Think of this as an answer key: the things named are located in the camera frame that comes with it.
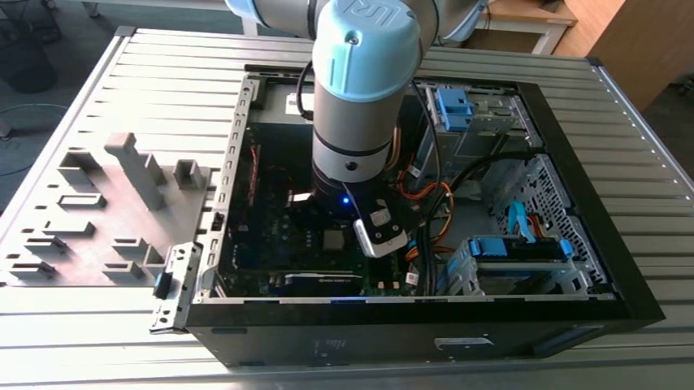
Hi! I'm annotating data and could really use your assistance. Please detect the green Dell motherboard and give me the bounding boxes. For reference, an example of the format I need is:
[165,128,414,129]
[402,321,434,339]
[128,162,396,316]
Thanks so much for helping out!
[219,172,406,298]

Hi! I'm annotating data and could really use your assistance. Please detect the grey power supply unit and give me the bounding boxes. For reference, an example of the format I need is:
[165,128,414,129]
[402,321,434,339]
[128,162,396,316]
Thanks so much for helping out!
[248,83,319,182]

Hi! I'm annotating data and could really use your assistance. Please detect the black graphics card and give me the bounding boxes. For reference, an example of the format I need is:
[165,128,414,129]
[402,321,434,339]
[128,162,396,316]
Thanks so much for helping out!
[267,271,363,297]

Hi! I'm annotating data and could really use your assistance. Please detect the blue board connector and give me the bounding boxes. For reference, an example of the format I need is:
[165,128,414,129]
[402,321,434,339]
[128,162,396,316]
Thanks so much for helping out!
[236,246,261,271]

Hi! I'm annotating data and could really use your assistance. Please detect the grey metal drive cage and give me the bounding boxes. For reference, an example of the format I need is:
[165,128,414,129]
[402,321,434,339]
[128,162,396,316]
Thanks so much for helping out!
[419,83,543,192]

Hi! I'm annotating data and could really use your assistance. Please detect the hard disk in blue carrier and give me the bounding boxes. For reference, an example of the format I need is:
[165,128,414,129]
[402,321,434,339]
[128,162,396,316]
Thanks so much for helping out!
[466,236,574,262]

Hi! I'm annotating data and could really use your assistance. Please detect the blue drive bay latch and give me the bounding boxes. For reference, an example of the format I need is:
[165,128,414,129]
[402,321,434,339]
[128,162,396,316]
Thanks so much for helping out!
[435,87,478,133]

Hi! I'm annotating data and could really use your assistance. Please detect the black open PC case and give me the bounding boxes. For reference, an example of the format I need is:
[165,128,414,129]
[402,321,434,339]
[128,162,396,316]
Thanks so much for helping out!
[147,63,667,369]

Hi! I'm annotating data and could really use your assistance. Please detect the grey metal disk bay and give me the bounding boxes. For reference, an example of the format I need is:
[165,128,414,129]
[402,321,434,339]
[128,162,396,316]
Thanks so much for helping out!
[442,236,615,297]

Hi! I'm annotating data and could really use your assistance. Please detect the grey parts rack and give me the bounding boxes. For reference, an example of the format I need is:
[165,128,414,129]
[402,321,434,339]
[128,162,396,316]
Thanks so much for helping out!
[0,132,227,288]

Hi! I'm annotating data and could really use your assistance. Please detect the pale blue teach pendant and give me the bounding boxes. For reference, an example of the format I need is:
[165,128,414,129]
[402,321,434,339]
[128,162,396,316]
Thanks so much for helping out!
[432,0,490,45]

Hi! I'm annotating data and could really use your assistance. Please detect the wooden top desk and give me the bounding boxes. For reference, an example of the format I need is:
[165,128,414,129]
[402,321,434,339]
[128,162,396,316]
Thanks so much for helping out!
[464,0,579,56]

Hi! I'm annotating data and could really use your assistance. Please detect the black round bin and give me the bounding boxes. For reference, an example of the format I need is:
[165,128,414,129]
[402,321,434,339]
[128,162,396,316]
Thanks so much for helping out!
[0,34,60,95]

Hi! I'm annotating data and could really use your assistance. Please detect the wooden cabinet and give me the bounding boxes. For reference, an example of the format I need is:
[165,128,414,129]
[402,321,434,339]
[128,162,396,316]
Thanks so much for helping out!
[552,0,694,111]

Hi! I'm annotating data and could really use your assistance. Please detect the red twisted wire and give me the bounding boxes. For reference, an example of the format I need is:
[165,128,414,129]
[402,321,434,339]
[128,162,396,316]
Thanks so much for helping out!
[245,141,265,231]

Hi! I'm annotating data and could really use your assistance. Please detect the orange wire bundle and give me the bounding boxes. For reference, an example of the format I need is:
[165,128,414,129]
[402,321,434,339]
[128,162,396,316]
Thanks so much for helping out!
[398,178,460,265]

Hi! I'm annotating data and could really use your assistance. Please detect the black cable bundle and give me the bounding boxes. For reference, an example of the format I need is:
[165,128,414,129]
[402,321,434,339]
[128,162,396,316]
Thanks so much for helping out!
[418,150,540,297]

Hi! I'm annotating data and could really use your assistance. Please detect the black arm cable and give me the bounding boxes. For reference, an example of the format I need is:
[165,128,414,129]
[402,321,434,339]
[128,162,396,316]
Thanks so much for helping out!
[293,59,316,122]

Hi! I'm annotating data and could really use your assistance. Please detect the grey hinged slot bracket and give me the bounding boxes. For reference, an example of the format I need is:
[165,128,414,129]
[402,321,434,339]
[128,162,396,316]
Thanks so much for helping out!
[147,242,205,336]

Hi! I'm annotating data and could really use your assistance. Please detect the blue flat cable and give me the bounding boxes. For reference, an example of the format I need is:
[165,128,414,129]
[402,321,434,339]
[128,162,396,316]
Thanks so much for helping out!
[507,201,538,245]

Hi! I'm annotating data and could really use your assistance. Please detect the blue black bracket latch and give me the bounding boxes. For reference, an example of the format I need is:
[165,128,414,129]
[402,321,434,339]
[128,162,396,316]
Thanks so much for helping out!
[152,272,175,301]

